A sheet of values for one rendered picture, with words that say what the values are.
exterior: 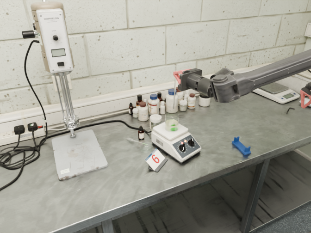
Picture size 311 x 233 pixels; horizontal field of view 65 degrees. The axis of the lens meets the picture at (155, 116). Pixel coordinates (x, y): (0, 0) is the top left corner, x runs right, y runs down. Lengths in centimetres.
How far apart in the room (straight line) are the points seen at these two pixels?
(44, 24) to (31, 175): 59
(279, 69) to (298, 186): 143
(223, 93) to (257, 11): 109
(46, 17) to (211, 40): 104
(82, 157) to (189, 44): 90
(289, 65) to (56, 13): 73
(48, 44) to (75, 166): 49
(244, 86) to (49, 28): 64
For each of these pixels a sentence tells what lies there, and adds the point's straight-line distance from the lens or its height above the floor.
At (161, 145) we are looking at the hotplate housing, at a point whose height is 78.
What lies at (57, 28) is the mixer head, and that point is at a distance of 89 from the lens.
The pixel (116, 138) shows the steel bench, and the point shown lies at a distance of 121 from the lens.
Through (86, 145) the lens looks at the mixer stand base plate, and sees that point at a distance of 119.
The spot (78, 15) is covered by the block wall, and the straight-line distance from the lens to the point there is 128.
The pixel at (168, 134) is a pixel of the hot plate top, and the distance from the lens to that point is 107.
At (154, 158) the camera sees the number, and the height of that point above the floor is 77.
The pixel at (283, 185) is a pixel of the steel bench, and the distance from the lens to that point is 212.
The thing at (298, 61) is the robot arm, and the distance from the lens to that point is 87.
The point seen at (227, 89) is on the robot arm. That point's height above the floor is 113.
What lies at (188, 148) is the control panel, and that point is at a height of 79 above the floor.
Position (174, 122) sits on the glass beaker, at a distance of 106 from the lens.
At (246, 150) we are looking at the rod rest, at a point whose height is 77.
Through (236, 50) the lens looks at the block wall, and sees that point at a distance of 178.
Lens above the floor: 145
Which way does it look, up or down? 30 degrees down
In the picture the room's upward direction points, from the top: straight up
